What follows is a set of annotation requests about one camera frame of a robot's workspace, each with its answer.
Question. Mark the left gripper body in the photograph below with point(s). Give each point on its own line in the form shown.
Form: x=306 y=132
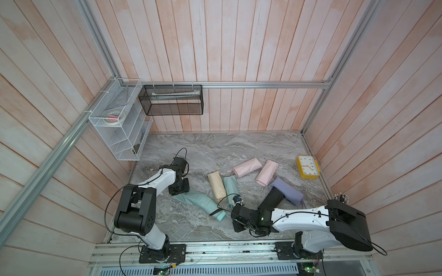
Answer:
x=179 y=187

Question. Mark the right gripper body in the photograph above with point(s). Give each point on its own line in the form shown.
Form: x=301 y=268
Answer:
x=238 y=227

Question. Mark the mint green umbrella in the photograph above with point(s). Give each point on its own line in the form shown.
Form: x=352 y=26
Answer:
x=230 y=185
x=202 y=201

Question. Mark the beige umbrella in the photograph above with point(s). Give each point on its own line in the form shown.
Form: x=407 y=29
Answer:
x=218 y=189

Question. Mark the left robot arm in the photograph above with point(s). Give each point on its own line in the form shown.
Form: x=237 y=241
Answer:
x=137 y=206

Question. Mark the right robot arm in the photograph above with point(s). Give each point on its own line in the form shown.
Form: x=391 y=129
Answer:
x=330 y=225

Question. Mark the black umbrella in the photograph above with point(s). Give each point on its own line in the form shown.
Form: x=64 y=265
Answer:
x=272 y=200

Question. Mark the lavender umbrella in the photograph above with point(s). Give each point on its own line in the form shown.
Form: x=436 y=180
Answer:
x=291 y=194

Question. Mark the pink umbrella right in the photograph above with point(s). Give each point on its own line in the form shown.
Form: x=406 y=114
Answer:
x=267 y=173

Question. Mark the pink umbrella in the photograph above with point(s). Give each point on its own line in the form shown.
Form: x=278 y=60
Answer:
x=245 y=168
x=267 y=173

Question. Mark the pink umbrella left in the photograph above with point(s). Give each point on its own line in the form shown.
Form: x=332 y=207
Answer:
x=245 y=168

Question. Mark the yellow alarm clock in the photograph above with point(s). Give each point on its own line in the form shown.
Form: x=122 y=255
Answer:
x=308 y=167

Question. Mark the red pen holder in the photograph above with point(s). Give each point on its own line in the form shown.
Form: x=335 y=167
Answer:
x=342 y=198

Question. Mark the black mesh basket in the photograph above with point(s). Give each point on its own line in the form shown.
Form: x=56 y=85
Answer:
x=172 y=100

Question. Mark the tape roll on shelf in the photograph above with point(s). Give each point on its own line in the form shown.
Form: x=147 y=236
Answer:
x=114 y=117

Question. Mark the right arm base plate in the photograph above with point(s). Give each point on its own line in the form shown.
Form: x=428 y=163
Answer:
x=287 y=250

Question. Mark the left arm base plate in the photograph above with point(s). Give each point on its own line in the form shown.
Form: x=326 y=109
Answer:
x=171 y=253

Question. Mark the white wire shelf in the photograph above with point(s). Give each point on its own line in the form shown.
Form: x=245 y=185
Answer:
x=127 y=140

